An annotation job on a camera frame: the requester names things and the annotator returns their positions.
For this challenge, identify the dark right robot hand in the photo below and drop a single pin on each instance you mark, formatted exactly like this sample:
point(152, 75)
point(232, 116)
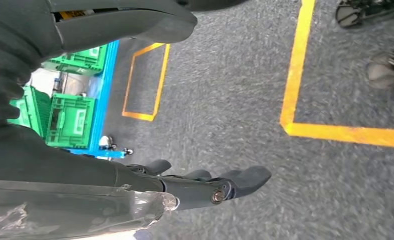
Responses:
point(67, 172)

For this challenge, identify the blue metal shelf rack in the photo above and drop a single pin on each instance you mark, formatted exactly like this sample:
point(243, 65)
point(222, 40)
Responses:
point(104, 96)

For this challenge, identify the robot dark hip cover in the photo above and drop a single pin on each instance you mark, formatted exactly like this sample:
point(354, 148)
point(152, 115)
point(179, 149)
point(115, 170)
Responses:
point(210, 4)

